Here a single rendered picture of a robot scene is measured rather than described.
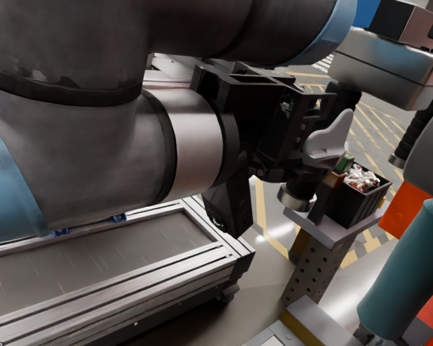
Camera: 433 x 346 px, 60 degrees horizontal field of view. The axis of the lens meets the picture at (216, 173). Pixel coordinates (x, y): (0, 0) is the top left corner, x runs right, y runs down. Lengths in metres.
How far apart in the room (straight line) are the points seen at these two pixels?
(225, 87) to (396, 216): 0.80
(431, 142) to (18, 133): 0.43
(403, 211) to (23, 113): 0.92
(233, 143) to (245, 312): 1.15
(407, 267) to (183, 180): 0.53
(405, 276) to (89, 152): 0.61
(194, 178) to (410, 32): 0.23
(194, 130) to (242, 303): 1.20
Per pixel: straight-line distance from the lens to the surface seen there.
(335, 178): 0.99
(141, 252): 1.14
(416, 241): 0.69
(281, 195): 0.45
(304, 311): 1.29
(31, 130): 0.17
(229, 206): 0.32
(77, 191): 0.19
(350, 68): 0.39
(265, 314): 1.40
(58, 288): 1.02
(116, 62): 0.17
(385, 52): 0.38
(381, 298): 0.75
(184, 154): 0.22
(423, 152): 0.51
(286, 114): 0.29
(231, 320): 1.33
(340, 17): 0.27
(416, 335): 0.99
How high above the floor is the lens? 0.96
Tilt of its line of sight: 27 degrees down
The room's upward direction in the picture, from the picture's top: 18 degrees clockwise
